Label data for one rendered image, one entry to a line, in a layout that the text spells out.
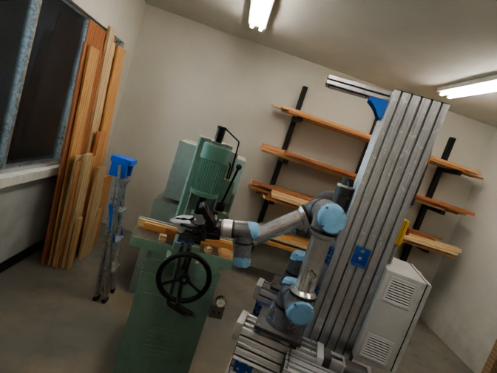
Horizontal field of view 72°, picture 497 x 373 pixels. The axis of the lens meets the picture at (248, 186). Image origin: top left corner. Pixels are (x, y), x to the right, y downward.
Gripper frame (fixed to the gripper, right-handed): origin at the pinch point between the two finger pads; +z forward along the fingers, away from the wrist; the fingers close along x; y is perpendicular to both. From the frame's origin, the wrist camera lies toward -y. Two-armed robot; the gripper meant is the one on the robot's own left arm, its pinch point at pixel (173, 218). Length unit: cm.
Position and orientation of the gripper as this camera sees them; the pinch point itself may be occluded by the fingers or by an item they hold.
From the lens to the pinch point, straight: 144.3
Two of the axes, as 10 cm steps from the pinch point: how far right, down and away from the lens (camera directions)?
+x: 0.3, -4.8, 8.8
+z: -9.9, -1.0, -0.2
